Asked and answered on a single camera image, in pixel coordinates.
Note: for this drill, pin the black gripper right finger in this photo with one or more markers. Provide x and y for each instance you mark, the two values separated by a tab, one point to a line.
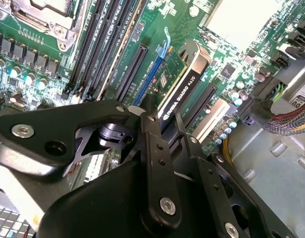
212	178

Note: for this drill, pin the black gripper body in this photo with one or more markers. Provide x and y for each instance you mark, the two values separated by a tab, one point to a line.
105	210

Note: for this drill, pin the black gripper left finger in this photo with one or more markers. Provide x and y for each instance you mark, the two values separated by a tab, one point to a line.
56	119

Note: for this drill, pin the Nvidia Quadro graphics card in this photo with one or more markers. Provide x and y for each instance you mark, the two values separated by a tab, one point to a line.
189	81

